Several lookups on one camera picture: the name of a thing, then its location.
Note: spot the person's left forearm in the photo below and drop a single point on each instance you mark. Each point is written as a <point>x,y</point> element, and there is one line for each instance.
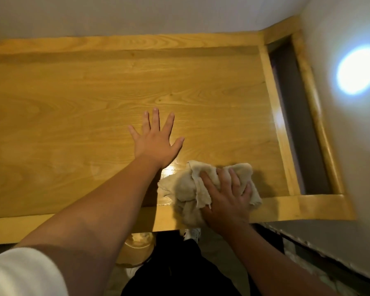
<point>92,218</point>

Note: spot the person's left middle finger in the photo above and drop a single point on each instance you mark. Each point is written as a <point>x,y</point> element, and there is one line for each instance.
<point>155,119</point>

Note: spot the person's right forearm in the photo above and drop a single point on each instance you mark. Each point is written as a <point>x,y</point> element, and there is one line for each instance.
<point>271,263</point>

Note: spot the round wooden stool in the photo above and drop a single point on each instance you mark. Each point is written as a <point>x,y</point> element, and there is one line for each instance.
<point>136,249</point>

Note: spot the wooden table frame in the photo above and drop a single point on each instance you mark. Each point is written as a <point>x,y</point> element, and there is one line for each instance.
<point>299,120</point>

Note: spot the person's right middle finger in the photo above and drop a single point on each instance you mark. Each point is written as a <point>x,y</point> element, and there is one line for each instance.
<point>223,180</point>

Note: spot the black trousers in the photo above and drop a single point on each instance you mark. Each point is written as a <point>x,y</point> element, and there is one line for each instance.
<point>178,271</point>

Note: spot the white shoe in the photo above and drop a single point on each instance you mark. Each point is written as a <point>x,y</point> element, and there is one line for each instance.
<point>132,270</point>
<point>193,234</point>

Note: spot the person's left thumb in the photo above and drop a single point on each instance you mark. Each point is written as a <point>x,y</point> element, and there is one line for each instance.
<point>176,147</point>

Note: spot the person's right hand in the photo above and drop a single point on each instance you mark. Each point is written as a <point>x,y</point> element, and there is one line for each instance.
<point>228,203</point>

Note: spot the person's right little finger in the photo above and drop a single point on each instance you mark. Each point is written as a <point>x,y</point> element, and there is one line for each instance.
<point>248,191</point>

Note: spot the person's left hand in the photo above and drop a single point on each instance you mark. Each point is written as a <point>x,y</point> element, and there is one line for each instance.
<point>154,146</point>

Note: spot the person's left little finger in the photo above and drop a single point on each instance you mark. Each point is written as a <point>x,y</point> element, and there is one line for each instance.
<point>134,132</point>

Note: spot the beige cleaning cloth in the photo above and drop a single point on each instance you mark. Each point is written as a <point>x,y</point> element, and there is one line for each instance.
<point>185,189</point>

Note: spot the white shirt sleeve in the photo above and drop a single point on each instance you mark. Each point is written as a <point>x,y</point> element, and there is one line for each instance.
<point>23,272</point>

